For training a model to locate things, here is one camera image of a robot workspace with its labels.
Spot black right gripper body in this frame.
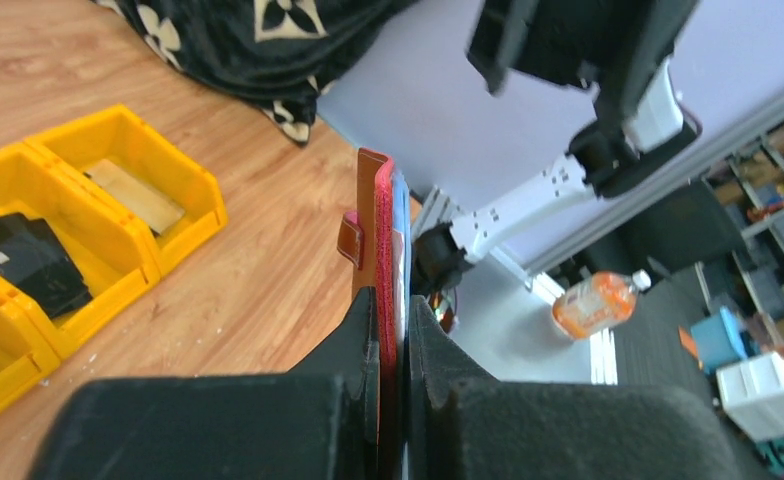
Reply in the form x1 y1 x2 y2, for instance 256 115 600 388
467 0 697 123

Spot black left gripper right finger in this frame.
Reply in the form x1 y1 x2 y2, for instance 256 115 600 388
408 297 763 479

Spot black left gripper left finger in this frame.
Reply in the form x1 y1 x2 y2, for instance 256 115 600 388
28 287 380 479

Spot red leather card holder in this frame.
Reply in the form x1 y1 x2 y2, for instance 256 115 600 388
337 148 402 479

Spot white cards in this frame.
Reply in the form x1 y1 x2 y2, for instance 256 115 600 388
392 170 411 347

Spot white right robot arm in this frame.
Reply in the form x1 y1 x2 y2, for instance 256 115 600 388
410 1 701 295

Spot beige striped cards in bin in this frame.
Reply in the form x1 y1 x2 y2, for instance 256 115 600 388
84 158 185 236

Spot yellow bin with black holder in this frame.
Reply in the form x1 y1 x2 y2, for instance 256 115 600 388
0 144 161 359

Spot yellow bin with striped cards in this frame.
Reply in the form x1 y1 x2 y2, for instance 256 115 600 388
26 105 228 276

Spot black card holder in bin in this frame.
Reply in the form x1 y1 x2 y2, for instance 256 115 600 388
0 212 93 320

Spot orange drink bottle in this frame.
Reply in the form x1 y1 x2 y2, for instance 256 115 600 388
551 269 652 340

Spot black office chair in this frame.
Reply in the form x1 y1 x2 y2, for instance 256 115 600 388
564 178 751 293

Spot blue storage box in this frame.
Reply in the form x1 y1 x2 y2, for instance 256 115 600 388
690 307 748 374

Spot black floral blanket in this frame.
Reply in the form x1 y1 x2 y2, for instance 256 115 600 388
99 0 411 146

